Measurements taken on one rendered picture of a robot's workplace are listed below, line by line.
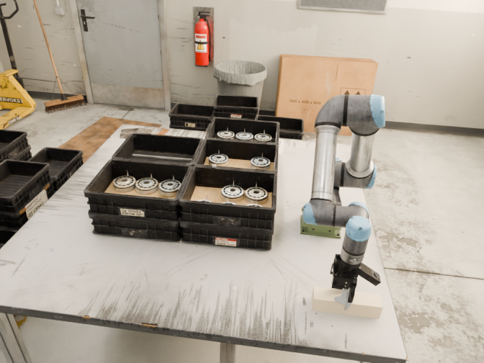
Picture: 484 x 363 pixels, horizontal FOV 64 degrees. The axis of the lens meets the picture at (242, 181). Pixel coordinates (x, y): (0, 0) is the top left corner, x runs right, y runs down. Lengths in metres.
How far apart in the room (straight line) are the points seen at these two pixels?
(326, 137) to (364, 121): 0.14
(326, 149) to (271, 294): 0.58
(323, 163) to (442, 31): 3.55
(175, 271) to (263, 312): 0.39
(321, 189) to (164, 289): 0.70
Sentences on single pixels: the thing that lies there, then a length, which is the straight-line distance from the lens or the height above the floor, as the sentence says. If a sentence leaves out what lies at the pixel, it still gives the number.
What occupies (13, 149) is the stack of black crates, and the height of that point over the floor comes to 0.54.
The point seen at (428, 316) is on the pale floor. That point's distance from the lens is 2.66.
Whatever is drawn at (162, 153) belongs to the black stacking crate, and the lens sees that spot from 2.18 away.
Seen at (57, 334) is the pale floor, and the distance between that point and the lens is 2.44.
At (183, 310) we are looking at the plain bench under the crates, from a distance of 1.48.
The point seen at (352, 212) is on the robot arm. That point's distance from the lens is 1.36.
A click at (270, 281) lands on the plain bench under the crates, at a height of 0.70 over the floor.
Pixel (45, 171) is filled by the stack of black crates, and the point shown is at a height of 0.58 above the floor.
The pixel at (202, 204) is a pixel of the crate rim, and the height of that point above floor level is 0.92.
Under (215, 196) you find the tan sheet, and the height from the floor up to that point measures 0.83.
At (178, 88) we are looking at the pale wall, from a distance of 4.90.
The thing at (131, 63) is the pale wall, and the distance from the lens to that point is 4.98.
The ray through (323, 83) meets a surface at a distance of 4.50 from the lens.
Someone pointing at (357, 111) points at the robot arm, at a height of 1.34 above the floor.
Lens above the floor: 1.83
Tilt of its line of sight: 32 degrees down
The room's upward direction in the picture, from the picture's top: 3 degrees clockwise
